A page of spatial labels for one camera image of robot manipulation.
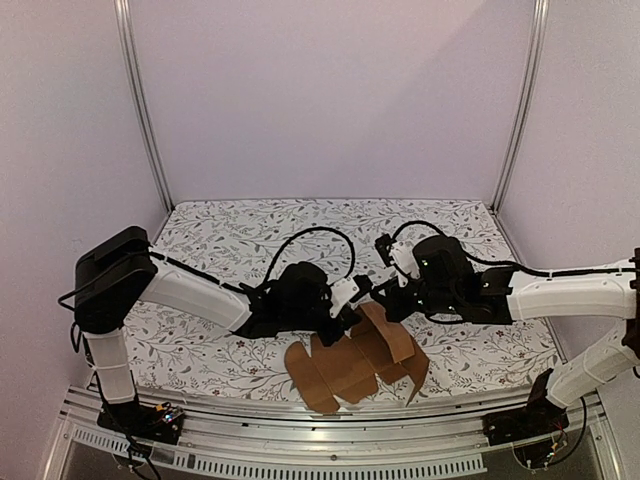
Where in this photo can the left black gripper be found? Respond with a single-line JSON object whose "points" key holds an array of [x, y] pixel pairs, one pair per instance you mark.
{"points": [[348, 319]]}

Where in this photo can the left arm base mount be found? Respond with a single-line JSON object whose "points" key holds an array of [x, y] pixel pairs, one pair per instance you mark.
{"points": [[160, 423]]}

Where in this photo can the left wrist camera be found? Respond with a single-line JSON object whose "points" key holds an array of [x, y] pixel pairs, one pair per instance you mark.
{"points": [[348, 290]]}

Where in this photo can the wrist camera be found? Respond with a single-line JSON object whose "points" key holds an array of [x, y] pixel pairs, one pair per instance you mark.
{"points": [[399, 256], [348, 290]]}

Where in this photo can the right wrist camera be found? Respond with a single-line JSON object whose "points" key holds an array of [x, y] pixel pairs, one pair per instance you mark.
{"points": [[399, 256]]}

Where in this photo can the perforated metal strip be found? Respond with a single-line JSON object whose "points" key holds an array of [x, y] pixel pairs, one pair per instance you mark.
{"points": [[206, 464]]}

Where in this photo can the left aluminium corner post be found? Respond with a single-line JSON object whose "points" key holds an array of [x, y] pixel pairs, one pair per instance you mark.
{"points": [[136, 85]]}

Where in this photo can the aluminium corner post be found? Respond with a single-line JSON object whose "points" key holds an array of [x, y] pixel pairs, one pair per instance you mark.
{"points": [[136, 85], [532, 65]]}

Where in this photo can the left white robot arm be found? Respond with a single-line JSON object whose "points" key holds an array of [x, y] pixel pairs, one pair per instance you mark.
{"points": [[124, 270]]}

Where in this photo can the brown cardboard box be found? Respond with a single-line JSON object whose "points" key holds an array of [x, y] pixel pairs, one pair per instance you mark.
{"points": [[375, 351]]}

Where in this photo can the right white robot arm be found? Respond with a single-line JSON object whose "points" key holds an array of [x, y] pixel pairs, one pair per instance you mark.
{"points": [[506, 292]]}

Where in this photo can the aluminium front rail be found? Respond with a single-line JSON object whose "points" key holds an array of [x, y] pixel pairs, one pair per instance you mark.
{"points": [[372, 430]]}

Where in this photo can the right aluminium corner post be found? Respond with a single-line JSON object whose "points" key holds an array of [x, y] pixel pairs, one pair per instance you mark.
{"points": [[532, 65]]}

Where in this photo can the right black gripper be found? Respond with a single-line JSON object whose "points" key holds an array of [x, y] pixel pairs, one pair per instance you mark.
{"points": [[388, 298]]}

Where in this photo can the floral patterned table mat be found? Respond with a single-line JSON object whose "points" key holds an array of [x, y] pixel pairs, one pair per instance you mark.
{"points": [[244, 241]]}

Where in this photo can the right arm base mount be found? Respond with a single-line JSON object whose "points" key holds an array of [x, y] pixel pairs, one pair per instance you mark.
{"points": [[539, 416]]}

